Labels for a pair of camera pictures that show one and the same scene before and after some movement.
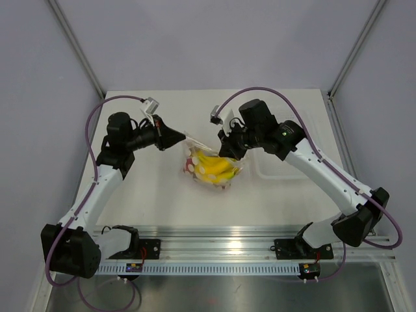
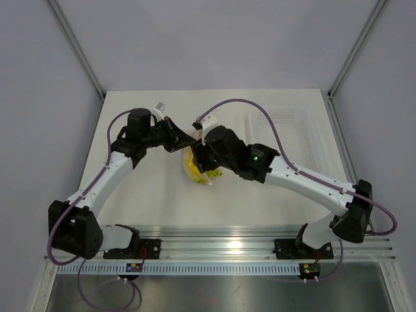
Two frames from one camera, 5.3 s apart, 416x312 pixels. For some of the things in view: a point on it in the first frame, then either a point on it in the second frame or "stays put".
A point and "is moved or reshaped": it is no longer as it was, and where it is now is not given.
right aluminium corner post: x=366 y=30 stays put
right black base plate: x=290 y=249 stays put
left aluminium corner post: x=78 y=48 stays put
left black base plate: x=151 y=246 stays put
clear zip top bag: x=205 y=166 is moved or reshaped
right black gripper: x=229 y=147 to x=201 y=158
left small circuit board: x=134 y=268 stays put
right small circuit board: x=309 y=270 stays put
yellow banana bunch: x=215 y=169 is moved or reshaped
